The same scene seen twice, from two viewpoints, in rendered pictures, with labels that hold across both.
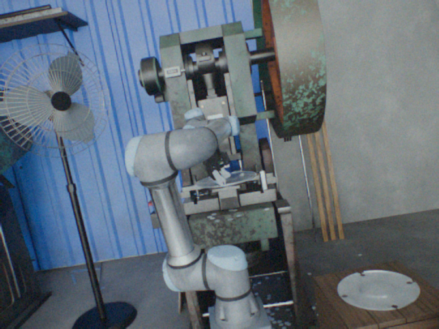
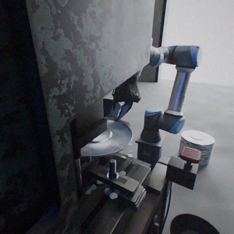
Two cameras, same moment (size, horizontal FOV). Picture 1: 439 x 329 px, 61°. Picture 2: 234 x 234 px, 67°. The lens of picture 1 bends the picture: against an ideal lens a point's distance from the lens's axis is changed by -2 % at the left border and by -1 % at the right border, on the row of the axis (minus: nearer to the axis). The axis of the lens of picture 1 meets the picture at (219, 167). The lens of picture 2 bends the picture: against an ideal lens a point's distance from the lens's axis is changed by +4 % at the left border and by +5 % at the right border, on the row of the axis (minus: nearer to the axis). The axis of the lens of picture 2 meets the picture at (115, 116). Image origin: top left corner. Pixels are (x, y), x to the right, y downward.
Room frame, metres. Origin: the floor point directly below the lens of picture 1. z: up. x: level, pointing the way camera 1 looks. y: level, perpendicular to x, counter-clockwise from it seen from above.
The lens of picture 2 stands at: (2.25, 0.32, 1.11)
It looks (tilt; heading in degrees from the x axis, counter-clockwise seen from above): 24 degrees down; 209
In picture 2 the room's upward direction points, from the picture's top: straight up
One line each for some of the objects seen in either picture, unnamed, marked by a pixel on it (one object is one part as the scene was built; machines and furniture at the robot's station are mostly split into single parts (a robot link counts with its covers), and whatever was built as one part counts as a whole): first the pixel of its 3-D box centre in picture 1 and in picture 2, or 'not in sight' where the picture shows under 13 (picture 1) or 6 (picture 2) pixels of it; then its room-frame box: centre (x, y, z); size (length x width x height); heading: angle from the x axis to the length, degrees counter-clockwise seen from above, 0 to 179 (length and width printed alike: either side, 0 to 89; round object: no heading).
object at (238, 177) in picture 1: (225, 179); (95, 134); (1.78, -0.02, 0.78); 0.29 x 0.29 x 0.01
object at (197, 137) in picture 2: not in sight; (197, 136); (0.56, 0.32, 0.25); 0.29 x 0.29 x 0.01
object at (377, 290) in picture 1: (377, 288); not in sight; (1.32, -0.51, 0.35); 0.29 x 0.29 x 0.01
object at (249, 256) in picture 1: (239, 252); not in sight; (1.90, -0.03, 0.36); 0.34 x 0.34 x 0.10
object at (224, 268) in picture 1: (227, 269); (153, 117); (1.14, 0.03, 0.62); 0.13 x 0.12 x 0.14; 75
